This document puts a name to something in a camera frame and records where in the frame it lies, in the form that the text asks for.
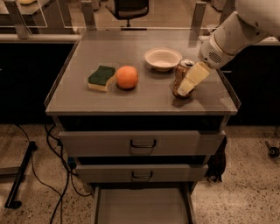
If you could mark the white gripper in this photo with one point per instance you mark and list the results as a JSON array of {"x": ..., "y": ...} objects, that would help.
[{"x": 212, "y": 52}]

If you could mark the orange soda can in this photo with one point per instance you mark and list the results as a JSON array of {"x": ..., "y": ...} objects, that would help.
[{"x": 180, "y": 73}]

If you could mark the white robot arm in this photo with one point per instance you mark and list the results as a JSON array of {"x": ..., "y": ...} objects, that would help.
[{"x": 252, "y": 21}]

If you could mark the top grey drawer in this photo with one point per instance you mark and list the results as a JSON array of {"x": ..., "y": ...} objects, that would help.
[{"x": 140, "y": 143}]

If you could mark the grey drawer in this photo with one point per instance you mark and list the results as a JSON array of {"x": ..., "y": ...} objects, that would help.
[
  {"x": 143, "y": 206},
  {"x": 140, "y": 143},
  {"x": 126, "y": 173}
]

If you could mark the grey drawer cabinet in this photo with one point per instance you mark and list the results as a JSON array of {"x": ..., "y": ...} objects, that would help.
[{"x": 150, "y": 106}]

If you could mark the middle grey drawer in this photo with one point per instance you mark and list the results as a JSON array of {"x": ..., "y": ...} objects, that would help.
[{"x": 126, "y": 173}]

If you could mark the bottom grey drawer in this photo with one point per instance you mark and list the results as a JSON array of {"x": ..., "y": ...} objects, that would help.
[{"x": 143, "y": 206}]

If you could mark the white bowl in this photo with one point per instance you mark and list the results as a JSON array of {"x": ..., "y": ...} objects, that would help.
[{"x": 162, "y": 59}]

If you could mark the orange fruit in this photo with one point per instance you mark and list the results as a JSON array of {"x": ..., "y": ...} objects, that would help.
[{"x": 127, "y": 77}]

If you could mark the black office chair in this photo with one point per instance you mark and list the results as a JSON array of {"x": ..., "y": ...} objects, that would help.
[{"x": 128, "y": 9}]

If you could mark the green yellow sponge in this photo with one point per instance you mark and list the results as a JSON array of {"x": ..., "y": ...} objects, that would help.
[{"x": 101, "y": 78}]

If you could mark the black caster wheel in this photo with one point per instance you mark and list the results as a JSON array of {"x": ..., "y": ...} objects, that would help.
[{"x": 273, "y": 151}]

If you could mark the black stand leg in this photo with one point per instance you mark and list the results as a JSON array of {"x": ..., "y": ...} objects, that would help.
[{"x": 11, "y": 201}]

